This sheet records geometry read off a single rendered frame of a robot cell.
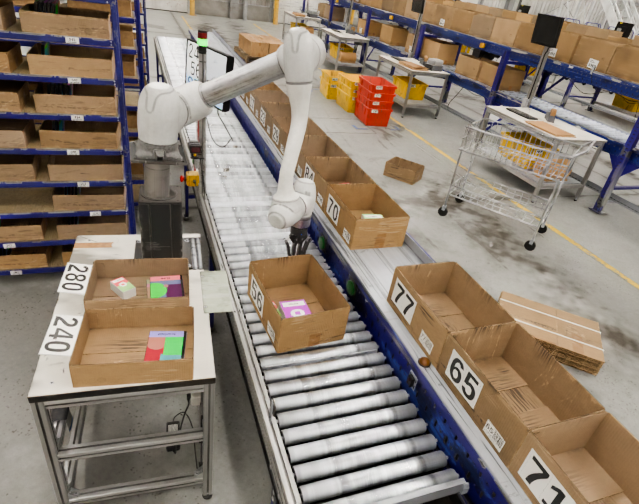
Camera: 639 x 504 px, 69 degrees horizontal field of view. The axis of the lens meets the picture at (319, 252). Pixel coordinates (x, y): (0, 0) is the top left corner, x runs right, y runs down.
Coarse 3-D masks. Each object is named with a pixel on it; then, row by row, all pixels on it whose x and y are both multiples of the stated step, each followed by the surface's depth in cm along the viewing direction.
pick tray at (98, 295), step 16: (96, 272) 196; (112, 272) 199; (128, 272) 201; (144, 272) 203; (160, 272) 205; (176, 272) 207; (96, 288) 192; (144, 288) 196; (96, 304) 173; (112, 304) 175; (128, 304) 177; (144, 304) 178; (160, 304) 180; (176, 304) 182
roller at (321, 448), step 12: (420, 420) 158; (360, 432) 151; (372, 432) 151; (384, 432) 152; (396, 432) 153; (408, 432) 155; (420, 432) 157; (300, 444) 145; (312, 444) 145; (324, 444) 145; (336, 444) 146; (348, 444) 147; (360, 444) 149; (372, 444) 151; (288, 456) 142; (300, 456) 142; (312, 456) 143; (324, 456) 146
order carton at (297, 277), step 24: (264, 264) 200; (288, 264) 206; (312, 264) 207; (264, 288) 181; (288, 288) 211; (312, 288) 210; (336, 288) 188; (264, 312) 184; (312, 312) 199; (336, 312) 177; (288, 336) 173; (312, 336) 179; (336, 336) 185
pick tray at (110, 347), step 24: (96, 312) 169; (120, 312) 172; (144, 312) 174; (168, 312) 176; (192, 312) 179; (96, 336) 170; (120, 336) 171; (144, 336) 173; (192, 336) 177; (72, 360) 149; (96, 360) 160; (120, 360) 161; (168, 360) 153; (192, 360) 155; (72, 384) 150; (96, 384) 152; (120, 384) 154
